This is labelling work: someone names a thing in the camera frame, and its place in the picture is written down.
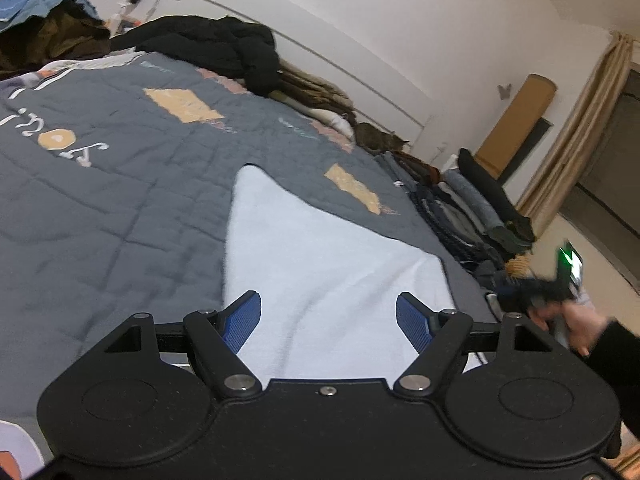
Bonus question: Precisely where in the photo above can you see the dark brown fleece clothing pile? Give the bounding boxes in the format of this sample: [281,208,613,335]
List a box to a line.
[0,2,111,81]

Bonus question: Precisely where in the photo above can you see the person's right hand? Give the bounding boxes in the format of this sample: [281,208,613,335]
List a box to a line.
[527,301,619,359]

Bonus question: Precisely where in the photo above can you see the grey quilted printed bedspread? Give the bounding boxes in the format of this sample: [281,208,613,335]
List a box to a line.
[0,50,501,480]

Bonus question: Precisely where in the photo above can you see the white headboard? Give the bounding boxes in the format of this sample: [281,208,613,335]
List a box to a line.
[187,0,436,156]

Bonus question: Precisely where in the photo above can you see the window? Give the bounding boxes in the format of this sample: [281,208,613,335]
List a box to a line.
[560,60,640,291]

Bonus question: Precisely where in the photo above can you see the cream rolled cloth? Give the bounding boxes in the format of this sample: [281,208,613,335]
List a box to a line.
[310,107,353,136]

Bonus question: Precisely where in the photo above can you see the beige curtain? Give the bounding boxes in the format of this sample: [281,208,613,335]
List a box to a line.
[515,30,636,231]

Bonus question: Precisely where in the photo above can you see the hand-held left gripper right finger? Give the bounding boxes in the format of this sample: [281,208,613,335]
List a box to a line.
[394,291,558,401]

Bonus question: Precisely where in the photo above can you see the brown cardboard roll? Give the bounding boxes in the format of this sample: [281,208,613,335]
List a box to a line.
[475,74,557,178]

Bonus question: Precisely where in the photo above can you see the black board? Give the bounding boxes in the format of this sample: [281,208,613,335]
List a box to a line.
[500,117,553,181]

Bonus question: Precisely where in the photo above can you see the black puffer jacket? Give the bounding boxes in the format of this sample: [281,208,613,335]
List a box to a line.
[107,15,281,96]

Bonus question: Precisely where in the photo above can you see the folded beige brown blankets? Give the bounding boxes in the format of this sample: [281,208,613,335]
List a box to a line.
[270,57,356,121]

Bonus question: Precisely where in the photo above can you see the row of folded clothes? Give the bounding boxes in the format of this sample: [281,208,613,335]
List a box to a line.
[375,147,536,281]

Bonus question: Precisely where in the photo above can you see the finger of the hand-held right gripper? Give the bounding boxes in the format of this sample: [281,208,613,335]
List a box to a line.
[492,279,541,314]

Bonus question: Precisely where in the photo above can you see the tabby cat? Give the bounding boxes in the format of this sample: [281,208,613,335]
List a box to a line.
[352,122,411,156]

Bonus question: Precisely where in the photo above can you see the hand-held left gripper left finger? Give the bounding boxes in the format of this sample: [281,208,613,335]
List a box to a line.
[102,290,263,401]

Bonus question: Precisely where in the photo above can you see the orange knit cushion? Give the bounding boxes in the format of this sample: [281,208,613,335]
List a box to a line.
[504,254,532,277]

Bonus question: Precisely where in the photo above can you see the white fleece blanket black trim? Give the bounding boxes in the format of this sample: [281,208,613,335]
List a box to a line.
[222,162,458,381]

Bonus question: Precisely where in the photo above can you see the person's right forearm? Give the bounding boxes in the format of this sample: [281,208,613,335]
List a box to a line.
[587,317,640,456]

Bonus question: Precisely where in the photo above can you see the blue quilted blanket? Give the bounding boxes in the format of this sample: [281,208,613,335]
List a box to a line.
[0,0,103,33]

